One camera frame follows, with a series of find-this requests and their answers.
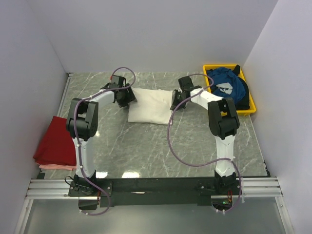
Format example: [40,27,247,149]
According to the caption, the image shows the white t-shirt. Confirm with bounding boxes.
[128,88,173,125]

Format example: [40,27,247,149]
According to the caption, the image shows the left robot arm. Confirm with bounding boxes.
[66,75,137,196]

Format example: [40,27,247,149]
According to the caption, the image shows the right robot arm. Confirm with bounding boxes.
[167,76,240,195]

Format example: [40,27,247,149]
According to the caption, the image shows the blue t-shirt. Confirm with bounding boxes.
[206,67,246,103]

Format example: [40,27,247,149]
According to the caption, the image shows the red folded t-shirt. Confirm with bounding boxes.
[33,116,77,167]

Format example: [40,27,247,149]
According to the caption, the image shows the black base beam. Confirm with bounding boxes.
[68,177,240,207]

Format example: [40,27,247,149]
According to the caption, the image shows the pink folded t-shirt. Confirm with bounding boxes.
[39,164,77,171]

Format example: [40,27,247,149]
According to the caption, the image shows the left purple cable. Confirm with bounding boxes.
[74,66,137,216]

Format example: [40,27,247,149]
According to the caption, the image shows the purple cable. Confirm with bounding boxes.
[74,66,137,216]
[167,73,244,214]

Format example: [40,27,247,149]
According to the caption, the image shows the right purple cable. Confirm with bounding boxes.
[167,73,244,214]

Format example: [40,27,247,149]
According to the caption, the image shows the aluminium frame rail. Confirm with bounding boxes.
[24,177,294,234]

